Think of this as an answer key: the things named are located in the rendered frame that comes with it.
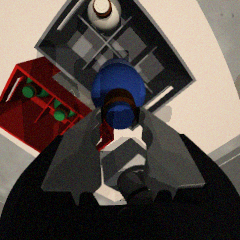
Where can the green bottle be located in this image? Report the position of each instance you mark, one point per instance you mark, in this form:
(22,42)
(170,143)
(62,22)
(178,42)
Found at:
(32,89)
(61,112)

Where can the blue bottle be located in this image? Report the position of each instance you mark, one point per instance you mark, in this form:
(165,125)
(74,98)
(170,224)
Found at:
(119,89)

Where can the dark grey plastic crate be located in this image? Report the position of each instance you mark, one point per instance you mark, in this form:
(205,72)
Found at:
(75,43)

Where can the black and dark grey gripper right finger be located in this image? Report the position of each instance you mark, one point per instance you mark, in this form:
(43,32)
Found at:
(175,163)

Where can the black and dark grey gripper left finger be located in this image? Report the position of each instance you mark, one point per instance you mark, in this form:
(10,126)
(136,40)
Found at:
(68,166)

